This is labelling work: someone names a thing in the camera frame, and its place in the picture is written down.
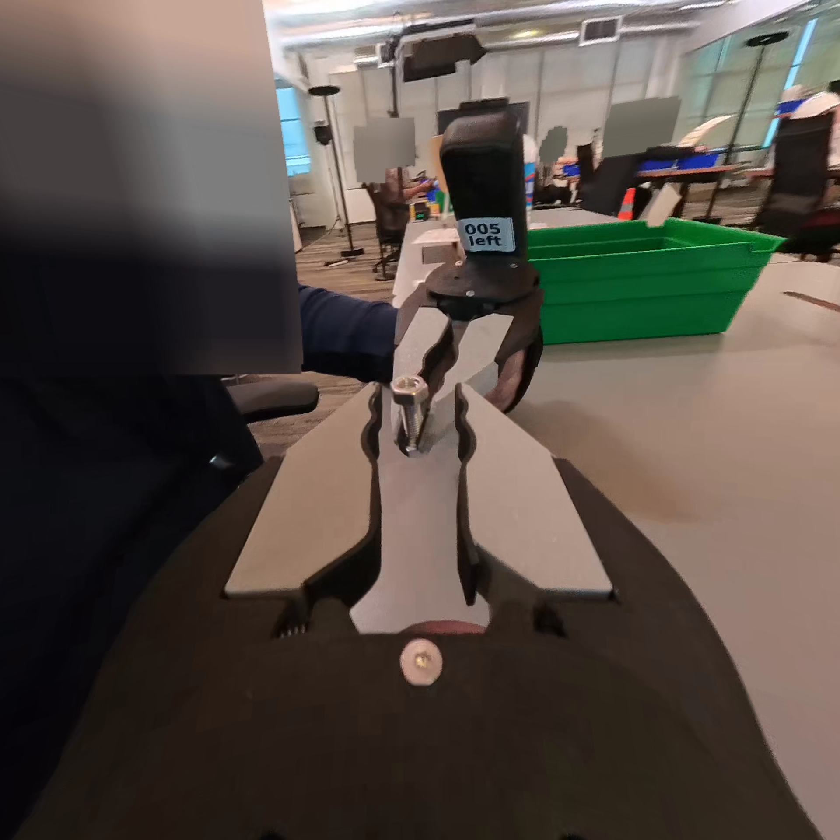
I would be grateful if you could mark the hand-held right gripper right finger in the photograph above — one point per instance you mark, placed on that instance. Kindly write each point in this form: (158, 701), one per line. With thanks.
(531, 525)

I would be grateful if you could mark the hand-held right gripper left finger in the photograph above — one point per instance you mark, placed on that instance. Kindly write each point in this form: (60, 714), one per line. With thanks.
(308, 518)

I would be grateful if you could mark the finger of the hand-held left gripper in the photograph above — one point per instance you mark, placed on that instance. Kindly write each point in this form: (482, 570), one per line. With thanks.
(413, 341)
(479, 354)

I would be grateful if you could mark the silver hex nut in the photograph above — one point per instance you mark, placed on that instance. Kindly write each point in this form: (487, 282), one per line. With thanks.
(410, 392)

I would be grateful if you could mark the silver bolt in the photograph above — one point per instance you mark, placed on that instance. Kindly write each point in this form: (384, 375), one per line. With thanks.
(410, 426)

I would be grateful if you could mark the green plastic bin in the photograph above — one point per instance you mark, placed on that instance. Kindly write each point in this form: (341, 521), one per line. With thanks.
(623, 295)

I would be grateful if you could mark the person's left forearm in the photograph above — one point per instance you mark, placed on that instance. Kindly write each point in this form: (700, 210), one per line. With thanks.
(348, 328)

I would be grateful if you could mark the person's left hand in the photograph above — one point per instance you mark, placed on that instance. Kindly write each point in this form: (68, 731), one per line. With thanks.
(515, 377)

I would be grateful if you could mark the green white card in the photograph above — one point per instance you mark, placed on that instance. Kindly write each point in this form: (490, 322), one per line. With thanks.
(449, 202)

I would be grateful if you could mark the wooden display board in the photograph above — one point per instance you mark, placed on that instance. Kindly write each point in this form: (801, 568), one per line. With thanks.
(438, 164)

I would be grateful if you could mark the disinfectant wipes canister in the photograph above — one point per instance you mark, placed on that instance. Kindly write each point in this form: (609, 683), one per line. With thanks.
(531, 177)

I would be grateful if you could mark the grey rectangular pad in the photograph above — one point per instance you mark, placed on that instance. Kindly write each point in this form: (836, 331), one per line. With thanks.
(438, 254)

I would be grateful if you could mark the person's black chair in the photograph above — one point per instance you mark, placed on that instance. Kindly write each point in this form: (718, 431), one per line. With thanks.
(275, 399)

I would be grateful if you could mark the black studio light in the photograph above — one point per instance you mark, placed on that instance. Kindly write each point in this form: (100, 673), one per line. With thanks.
(439, 56)

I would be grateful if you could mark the black floor lamp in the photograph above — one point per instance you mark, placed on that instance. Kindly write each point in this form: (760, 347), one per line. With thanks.
(741, 118)
(338, 170)

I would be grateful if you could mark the orange traffic cone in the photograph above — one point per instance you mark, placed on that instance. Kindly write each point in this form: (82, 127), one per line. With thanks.
(627, 205)

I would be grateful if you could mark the white hanging sheet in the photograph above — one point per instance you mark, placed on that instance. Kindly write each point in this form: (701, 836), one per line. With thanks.
(664, 205)

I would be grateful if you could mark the blue plastic bin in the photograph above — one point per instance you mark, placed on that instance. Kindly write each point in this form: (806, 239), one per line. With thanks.
(682, 163)

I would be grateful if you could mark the person's body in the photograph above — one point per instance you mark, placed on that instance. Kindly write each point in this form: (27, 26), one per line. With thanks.
(98, 525)

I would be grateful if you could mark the black office chair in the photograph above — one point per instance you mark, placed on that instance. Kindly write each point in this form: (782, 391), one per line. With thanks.
(800, 170)

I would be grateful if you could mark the large black wall screen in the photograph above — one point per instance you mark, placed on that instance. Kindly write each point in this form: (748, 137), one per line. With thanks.
(518, 115)

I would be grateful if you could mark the wall air vent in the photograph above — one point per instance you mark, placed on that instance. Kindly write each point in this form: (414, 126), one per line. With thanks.
(600, 29)

